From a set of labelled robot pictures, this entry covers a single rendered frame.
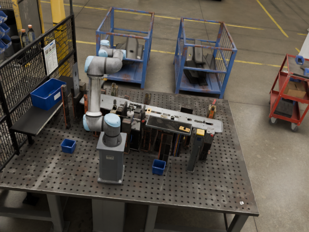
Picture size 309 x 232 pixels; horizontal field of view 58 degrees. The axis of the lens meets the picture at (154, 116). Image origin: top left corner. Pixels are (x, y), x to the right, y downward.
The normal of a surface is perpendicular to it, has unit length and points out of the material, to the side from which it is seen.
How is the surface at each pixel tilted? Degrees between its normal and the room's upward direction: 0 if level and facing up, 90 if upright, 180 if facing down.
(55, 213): 90
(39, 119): 0
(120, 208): 90
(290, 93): 90
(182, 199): 0
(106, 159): 90
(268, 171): 0
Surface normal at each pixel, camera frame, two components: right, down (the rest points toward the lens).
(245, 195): 0.11, -0.78
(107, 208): -0.05, 0.61
